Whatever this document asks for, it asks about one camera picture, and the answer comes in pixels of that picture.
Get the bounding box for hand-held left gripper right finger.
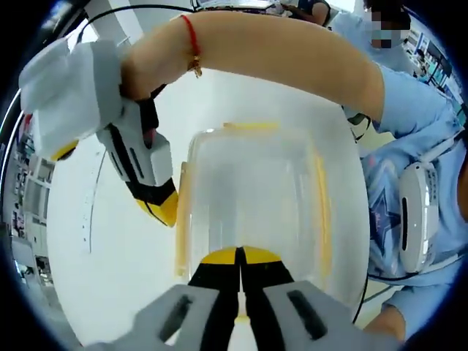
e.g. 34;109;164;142
241;246;403;351

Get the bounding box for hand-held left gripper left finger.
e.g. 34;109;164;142
86;247;241;351

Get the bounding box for clear plastic storage box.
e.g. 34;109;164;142
174;122;334;293

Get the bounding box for person's right hand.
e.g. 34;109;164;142
120;15;200;102

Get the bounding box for person's torso in blue shirt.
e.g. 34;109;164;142
328;10;468;319

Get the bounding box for white chest-worn device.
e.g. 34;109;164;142
397;162;440;274

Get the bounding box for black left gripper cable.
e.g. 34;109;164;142
350;274;371;325

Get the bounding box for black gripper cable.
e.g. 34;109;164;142
350;274;371;325
75;5;200;100

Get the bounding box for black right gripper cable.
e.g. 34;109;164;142
75;5;200;100

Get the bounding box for black device cable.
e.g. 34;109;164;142
367;254;461;284

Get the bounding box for red string bracelet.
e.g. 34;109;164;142
181;14;204;78

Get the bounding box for white device strap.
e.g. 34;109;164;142
416;133;464;169

